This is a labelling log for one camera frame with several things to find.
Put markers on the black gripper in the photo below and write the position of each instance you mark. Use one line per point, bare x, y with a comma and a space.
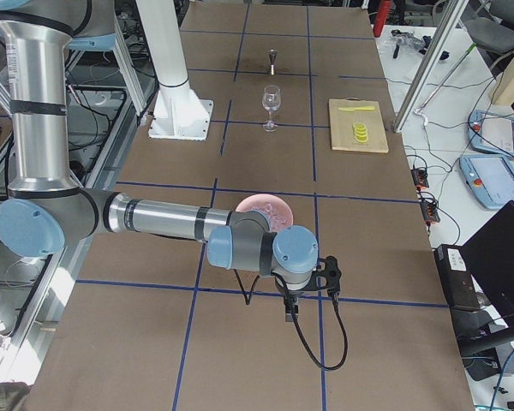
289, 296

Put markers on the steel jigger measuring cup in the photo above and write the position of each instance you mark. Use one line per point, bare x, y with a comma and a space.
272, 54

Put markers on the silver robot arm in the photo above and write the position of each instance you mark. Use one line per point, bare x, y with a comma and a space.
48, 210

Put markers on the pile of ice cubes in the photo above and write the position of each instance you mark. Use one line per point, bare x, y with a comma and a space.
277, 219

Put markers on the clear wine glass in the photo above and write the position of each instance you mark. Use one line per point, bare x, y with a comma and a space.
271, 101

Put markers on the pink bowl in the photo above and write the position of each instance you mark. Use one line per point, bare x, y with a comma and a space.
257, 199

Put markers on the bamboo cutting board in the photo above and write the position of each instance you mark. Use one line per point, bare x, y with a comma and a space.
342, 132

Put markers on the black monitor on stand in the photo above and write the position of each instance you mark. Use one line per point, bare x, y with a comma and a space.
477, 279

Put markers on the yellow plastic knife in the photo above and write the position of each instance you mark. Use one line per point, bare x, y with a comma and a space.
357, 108

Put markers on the near teach pendant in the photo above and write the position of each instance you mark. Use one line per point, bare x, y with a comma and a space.
490, 178

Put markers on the teach pendant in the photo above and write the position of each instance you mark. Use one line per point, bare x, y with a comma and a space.
490, 178
491, 133

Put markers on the far teach pendant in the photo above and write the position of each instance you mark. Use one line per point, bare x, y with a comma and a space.
491, 133

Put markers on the red cylinder bottle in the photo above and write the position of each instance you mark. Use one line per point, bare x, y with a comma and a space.
381, 17

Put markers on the aluminium frame post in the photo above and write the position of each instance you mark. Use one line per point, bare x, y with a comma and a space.
451, 16

